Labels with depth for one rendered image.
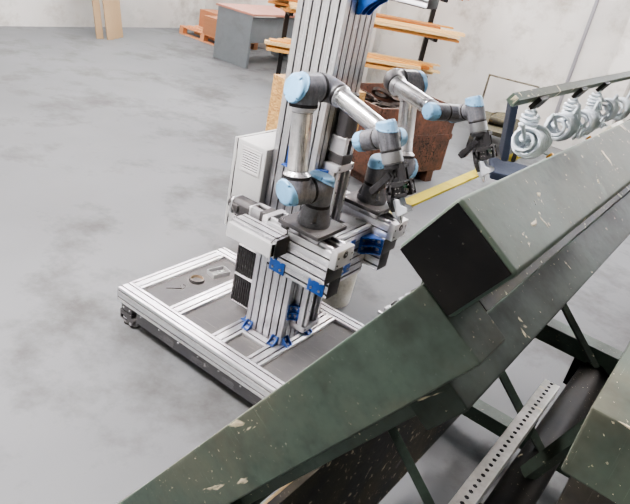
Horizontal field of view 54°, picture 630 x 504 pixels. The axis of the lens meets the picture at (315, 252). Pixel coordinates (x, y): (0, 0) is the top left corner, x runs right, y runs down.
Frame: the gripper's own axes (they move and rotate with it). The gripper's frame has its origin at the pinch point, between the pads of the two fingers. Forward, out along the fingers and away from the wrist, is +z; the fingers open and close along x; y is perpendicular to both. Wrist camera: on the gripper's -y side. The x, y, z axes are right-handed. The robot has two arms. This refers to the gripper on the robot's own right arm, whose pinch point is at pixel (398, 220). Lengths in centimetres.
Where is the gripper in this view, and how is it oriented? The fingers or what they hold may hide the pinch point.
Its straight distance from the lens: 226.0
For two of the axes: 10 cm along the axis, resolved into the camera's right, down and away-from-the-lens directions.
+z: 2.0, 9.6, 1.8
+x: 5.9, -2.7, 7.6
